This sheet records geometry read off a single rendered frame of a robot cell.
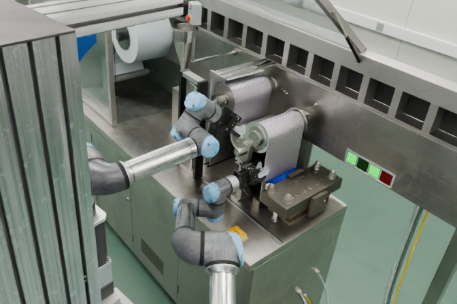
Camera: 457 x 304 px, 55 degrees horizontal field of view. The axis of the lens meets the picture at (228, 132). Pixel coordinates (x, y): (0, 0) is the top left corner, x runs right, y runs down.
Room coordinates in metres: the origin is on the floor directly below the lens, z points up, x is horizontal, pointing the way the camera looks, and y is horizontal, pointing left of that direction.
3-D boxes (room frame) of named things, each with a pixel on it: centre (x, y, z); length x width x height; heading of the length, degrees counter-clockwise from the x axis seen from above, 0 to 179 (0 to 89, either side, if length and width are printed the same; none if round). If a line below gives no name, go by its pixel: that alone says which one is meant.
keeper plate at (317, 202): (1.63, -0.45, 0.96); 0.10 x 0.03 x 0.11; 133
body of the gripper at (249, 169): (1.59, -0.09, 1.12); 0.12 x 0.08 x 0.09; 133
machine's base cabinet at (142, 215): (2.43, 0.47, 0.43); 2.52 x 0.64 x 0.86; 43
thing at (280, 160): (1.75, -0.26, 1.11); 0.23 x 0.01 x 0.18; 133
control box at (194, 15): (2.13, 0.22, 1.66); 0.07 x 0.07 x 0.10; 22
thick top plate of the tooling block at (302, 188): (1.69, -0.37, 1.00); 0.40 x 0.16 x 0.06; 133
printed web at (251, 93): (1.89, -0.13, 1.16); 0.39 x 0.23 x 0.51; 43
